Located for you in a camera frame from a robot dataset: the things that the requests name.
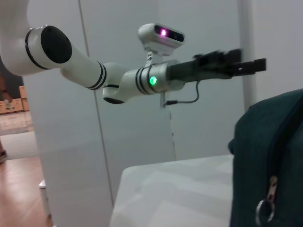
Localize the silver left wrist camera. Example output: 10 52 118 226
138 23 186 69

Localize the dark teal insulated bag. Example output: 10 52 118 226
228 88 303 227

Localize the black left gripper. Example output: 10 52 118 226
167 48 267 83

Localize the brown cardboard box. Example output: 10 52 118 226
18 85 29 100
0 100 12 115
10 98 24 114

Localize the metal zipper pull ring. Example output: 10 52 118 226
255 175 279 226

